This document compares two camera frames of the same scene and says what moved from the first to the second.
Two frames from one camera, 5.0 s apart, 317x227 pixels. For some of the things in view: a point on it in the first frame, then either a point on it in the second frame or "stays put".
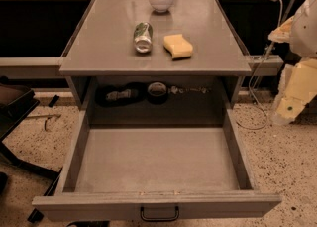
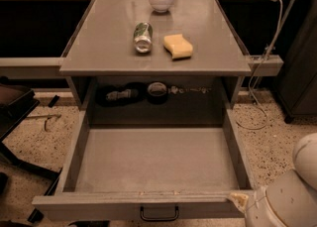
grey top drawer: x=116 y=171 stays put
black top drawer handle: x=159 y=219 stays put
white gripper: x=305 y=29 → x=257 y=208
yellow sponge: x=178 y=47 stays put
